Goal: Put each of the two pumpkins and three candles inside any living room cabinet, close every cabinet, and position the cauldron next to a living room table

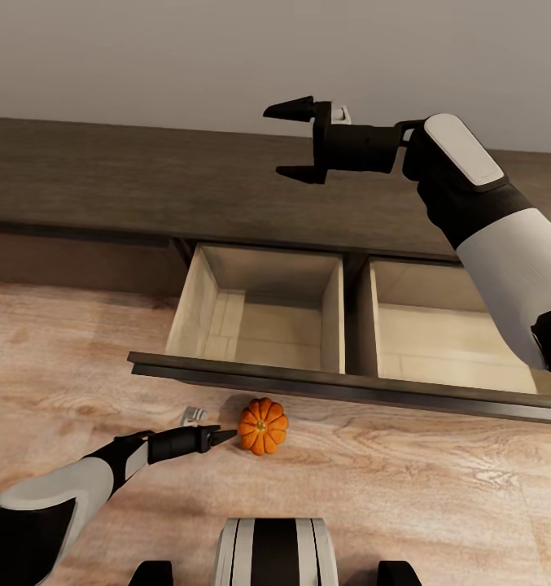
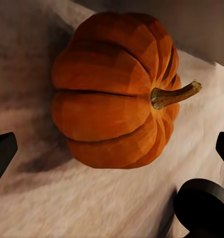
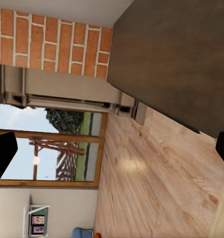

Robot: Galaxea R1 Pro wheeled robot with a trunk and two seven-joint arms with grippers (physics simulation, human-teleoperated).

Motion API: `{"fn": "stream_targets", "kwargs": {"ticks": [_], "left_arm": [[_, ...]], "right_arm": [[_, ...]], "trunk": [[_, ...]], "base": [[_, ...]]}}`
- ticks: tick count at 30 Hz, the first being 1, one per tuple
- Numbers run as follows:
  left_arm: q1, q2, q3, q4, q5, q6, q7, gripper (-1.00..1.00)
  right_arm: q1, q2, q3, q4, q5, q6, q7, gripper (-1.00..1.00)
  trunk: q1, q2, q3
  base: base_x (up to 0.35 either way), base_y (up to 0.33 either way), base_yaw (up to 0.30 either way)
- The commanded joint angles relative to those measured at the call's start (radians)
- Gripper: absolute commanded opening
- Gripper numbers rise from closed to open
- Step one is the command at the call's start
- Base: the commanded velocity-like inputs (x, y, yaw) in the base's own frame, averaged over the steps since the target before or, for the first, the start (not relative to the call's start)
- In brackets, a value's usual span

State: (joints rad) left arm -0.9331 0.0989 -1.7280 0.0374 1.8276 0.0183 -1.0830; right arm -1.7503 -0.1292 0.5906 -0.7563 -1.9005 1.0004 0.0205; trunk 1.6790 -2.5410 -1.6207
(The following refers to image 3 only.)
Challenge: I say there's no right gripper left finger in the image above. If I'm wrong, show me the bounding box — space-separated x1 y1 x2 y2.
0 132 18 179

